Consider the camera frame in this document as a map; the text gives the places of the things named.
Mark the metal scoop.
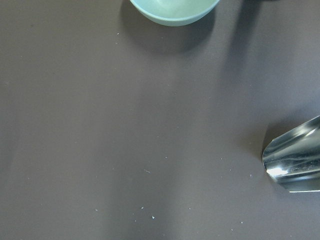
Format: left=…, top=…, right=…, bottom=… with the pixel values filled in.
left=262, top=116, right=320, bottom=193

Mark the light green bowl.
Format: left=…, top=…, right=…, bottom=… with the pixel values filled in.
left=130, top=0, right=220, bottom=27

